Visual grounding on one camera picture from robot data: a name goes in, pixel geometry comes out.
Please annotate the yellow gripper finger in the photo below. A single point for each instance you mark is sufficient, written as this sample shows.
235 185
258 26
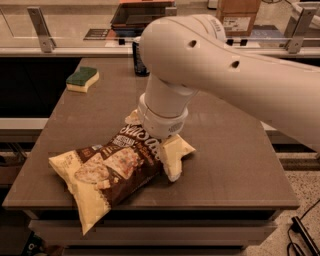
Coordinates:
133 118
172 150

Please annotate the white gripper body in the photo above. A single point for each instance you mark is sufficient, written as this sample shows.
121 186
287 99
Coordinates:
159 124

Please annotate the brown sea salt chip bag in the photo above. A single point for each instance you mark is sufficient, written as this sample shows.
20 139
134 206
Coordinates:
101 176

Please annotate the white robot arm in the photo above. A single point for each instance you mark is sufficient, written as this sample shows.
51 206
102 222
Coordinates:
188 54

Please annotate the blue pepsi can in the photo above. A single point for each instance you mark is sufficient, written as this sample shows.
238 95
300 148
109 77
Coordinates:
139 67

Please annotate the green yellow sponge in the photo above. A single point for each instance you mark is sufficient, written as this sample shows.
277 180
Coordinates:
82 79

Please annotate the dark stacked trays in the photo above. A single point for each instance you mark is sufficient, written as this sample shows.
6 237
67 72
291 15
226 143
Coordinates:
140 13

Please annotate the cardboard box with label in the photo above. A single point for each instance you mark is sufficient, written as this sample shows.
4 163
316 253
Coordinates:
237 16

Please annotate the black power strip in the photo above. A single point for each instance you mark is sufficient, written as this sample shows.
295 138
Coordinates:
298 227

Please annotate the middle metal glass bracket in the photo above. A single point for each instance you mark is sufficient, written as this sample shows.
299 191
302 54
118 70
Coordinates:
170 11

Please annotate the metal glass bracket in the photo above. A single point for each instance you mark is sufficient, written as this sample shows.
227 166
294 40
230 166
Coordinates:
45 39
170 11
295 43

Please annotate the left metal glass bracket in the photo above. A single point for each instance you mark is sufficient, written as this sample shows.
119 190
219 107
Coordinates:
45 39

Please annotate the right metal glass bracket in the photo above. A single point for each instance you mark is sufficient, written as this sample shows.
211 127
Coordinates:
295 43

